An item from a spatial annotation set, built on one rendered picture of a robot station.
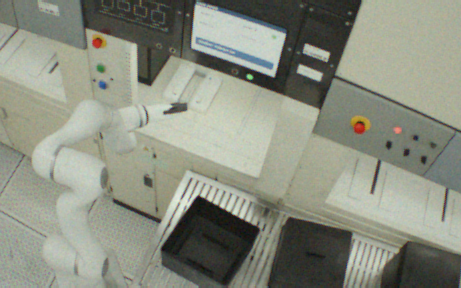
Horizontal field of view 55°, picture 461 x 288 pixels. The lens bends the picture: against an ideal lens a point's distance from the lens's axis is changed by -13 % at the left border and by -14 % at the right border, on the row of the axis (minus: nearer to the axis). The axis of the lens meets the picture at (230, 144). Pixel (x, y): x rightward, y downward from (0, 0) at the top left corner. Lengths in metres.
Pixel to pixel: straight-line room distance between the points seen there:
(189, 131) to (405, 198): 1.00
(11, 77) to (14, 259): 1.08
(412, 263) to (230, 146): 0.92
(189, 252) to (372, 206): 0.79
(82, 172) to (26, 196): 1.81
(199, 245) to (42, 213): 1.27
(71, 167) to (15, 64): 1.33
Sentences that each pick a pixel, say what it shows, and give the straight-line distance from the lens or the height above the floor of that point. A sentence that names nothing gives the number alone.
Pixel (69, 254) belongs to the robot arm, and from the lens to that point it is 1.57.
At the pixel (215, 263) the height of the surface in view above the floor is 0.77.
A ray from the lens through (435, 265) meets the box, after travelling 1.98.
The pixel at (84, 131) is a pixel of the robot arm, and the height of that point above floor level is 1.54.
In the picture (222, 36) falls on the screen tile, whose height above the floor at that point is 1.57.
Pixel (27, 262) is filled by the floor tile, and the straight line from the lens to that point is 2.89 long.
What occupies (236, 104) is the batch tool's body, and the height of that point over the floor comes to 0.87.
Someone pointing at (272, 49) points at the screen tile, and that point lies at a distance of 1.49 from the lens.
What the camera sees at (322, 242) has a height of 0.86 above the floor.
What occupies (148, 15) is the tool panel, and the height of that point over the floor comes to 1.56.
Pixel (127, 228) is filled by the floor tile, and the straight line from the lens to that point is 2.87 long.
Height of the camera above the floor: 2.63
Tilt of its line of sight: 56 degrees down
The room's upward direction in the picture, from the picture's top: 12 degrees clockwise
